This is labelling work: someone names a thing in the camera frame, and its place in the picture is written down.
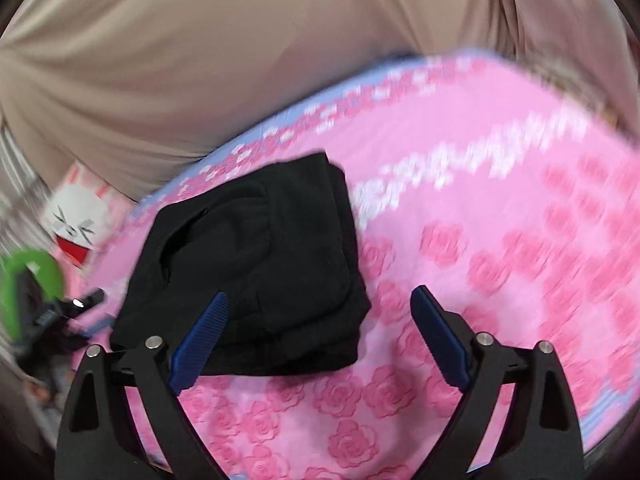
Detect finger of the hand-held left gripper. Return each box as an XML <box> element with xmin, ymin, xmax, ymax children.
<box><xmin>62</xmin><ymin>287</ymin><xmax>107</xmax><ymax>318</ymax></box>

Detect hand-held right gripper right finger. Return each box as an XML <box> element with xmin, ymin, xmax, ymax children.
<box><xmin>410</xmin><ymin>285</ymin><xmax>583</xmax><ymax>480</ymax></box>

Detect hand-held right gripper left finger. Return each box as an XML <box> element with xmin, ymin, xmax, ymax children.
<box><xmin>54</xmin><ymin>291</ymin><xmax>231</xmax><ymax>480</ymax></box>

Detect black pants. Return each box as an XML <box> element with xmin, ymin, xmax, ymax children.
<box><xmin>109</xmin><ymin>151</ymin><xmax>372</xmax><ymax>377</ymax></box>

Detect cartoon rabbit pillow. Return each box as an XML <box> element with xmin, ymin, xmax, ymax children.
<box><xmin>40</xmin><ymin>165</ymin><xmax>136</xmax><ymax>276</ymax></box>

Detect pink rose bedsheet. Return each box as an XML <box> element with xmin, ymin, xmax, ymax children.
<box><xmin>65</xmin><ymin>47</ymin><xmax>640</xmax><ymax>480</ymax></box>

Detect grey striped cloth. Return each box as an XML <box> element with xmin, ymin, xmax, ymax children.
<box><xmin>0</xmin><ymin>120</ymin><xmax>56</xmax><ymax>261</ymax></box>

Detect beige duvet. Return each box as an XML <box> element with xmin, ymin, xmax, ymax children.
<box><xmin>0</xmin><ymin>0</ymin><xmax>531</xmax><ymax>203</ymax></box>

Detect pale printed quilt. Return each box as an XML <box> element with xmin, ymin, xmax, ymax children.
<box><xmin>490</xmin><ymin>0</ymin><xmax>636</xmax><ymax>126</ymax></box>

